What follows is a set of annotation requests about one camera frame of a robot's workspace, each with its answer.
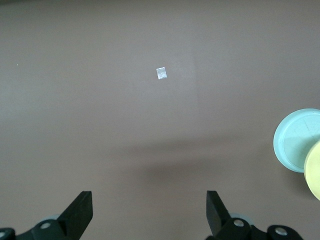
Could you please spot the light green plastic plate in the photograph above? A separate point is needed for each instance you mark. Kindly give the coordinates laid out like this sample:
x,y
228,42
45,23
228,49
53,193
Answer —
x,y
292,140

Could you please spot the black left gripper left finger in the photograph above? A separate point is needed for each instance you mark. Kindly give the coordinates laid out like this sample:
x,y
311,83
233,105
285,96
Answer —
x,y
70,220

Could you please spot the small clear tape piece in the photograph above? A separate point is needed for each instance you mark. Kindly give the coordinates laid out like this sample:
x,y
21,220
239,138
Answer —
x,y
161,73

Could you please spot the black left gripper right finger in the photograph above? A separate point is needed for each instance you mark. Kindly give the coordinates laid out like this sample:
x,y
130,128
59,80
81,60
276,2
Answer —
x,y
225,230

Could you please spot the yellow plastic plate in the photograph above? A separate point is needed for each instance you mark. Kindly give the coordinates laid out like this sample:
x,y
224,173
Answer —
x,y
314,172

